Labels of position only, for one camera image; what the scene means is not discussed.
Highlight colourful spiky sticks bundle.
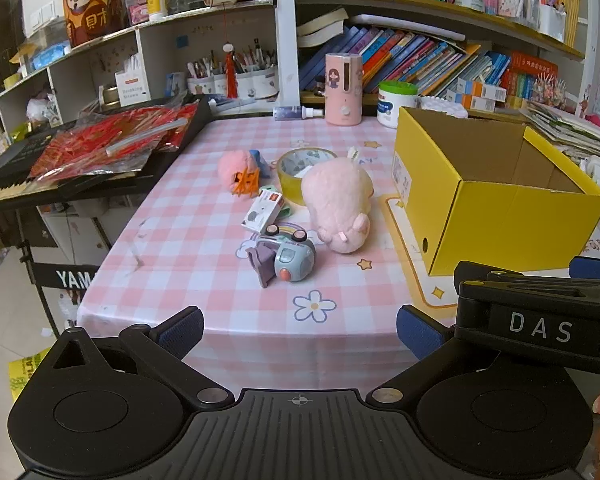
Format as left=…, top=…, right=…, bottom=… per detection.
left=532, top=72, right=569, bottom=104

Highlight white box red label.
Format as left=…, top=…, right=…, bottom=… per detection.
left=114, top=67, right=149, bottom=108

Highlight small blue toy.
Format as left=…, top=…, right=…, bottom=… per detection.
left=250, top=150, right=272, bottom=179

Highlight blue toy car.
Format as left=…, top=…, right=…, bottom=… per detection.
left=239, top=225, right=317, bottom=289

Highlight row of slanted books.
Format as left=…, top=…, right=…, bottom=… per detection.
left=297, top=25, right=511, bottom=106

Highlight white shelf unit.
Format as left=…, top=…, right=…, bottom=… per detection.
left=0, top=0, right=281, bottom=128

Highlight white pen cup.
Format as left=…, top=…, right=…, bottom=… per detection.
left=186, top=75, right=216, bottom=96
left=212, top=71, right=253, bottom=101
left=250, top=64, right=280, bottom=99

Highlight white orange medicine box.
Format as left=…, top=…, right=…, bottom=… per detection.
left=445, top=91, right=496, bottom=112
left=455, top=77, right=508, bottom=102

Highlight clear spray bottle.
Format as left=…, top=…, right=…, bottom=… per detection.
left=272, top=105, right=326, bottom=122

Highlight stack of papers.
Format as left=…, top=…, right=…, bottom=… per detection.
left=520, top=100, right=600, bottom=162

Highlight fortune god gift box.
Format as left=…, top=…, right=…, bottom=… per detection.
left=60, top=0, right=131, bottom=48

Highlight pink fluffy toy orange feet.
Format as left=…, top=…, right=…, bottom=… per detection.
left=217, top=151, right=261, bottom=197

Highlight pink cylindrical humidifier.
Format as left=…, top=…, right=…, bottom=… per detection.
left=325, top=52, right=364, bottom=126

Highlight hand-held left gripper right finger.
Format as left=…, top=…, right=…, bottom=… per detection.
left=365, top=304, right=503, bottom=408

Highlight blue tissue packet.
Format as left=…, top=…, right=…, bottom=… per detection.
left=30, top=46, right=72, bottom=70

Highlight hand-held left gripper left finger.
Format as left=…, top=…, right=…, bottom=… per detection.
left=45, top=306, right=236, bottom=411

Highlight small white box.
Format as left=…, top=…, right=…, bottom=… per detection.
left=241, top=185, right=287, bottom=233

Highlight yellow tape roll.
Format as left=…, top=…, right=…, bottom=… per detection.
left=276, top=148, right=339, bottom=206

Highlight pink plush toy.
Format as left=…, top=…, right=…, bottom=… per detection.
left=300, top=147, right=376, bottom=255

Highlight red tassel ornament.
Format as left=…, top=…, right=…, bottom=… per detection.
left=222, top=42, right=239, bottom=99

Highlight yellow cardboard box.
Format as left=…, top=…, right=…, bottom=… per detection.
left=392, top=106, right=600, bottom=277

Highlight white jar green lid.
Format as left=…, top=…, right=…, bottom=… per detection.
left=377, top=80, right=419, bottom=129

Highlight white quilted box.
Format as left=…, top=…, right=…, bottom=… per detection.
left=420, top=95, right=469, bottom=119

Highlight red boxed book set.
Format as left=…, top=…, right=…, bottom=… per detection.
left=507, top=51, right=559, bottom=102

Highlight black electronic keyboard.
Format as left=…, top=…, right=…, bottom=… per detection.
left=0, top=94, right=216, bottom=211

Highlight yellow plastic bag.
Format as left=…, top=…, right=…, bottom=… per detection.
left=7, top=347, right=51, bottom=402

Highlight black keyboard stand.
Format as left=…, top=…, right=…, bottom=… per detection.
left=15, top=210, right=101, bottom=336

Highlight white pen organiser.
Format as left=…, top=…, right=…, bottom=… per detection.
left=497, top=0, right=569, bottom=44

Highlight bag of red packets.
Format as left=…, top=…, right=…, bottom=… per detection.
left=30, top=104, right=201, bottom=182

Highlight white plastic bag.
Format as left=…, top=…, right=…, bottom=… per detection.
left=26, top=94, right=56, bottom=122

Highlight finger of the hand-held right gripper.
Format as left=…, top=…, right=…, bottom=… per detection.
left=454, top=259, right=572, bottom=286
left=569, top=256, right=600, bottom=281

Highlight pink patterned box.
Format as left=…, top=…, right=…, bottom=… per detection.
left=125, top=0, right=151, bottom=26

